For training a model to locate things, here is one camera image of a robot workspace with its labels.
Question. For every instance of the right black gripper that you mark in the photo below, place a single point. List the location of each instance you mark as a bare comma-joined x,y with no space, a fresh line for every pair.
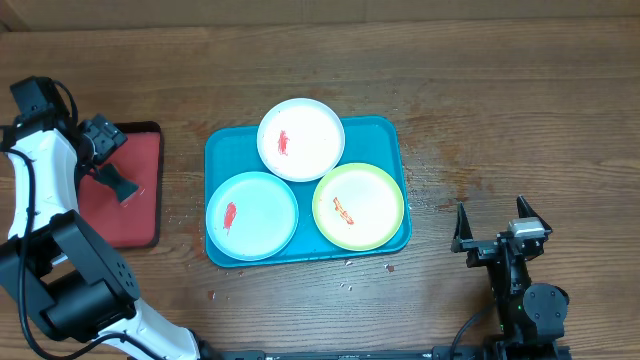
484,250

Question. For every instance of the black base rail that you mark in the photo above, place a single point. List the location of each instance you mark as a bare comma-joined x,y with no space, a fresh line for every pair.
436,353

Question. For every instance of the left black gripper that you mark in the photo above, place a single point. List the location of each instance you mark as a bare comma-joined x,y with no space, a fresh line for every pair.
109,135

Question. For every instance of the teal plastic tray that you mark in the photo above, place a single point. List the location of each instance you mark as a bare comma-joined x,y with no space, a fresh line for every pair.
370,139

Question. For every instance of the red tray with dark rim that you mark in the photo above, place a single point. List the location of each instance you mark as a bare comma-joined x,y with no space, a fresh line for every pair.
134,223

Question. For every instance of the yellow-green plate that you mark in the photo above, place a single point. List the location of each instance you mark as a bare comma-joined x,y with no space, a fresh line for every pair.
358,207

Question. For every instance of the white plate with red smear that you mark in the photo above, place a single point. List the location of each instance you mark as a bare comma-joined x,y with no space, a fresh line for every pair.
300,139

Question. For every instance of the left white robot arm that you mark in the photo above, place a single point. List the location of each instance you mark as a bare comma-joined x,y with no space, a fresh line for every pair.
64,277

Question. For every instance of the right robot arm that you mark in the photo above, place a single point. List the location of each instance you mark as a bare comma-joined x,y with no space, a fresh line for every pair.
531,315

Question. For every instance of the light blue plate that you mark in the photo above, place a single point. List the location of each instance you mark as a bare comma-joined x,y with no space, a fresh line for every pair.
252,216

